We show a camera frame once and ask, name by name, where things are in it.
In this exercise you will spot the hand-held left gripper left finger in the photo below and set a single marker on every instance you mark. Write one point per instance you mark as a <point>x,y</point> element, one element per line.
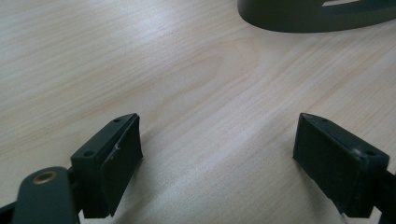
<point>102,165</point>

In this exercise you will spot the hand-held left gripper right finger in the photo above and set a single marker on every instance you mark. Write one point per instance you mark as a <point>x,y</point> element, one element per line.
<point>339,165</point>

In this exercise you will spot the dark green curved stand base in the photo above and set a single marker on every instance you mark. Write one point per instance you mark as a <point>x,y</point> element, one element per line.
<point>299,17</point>

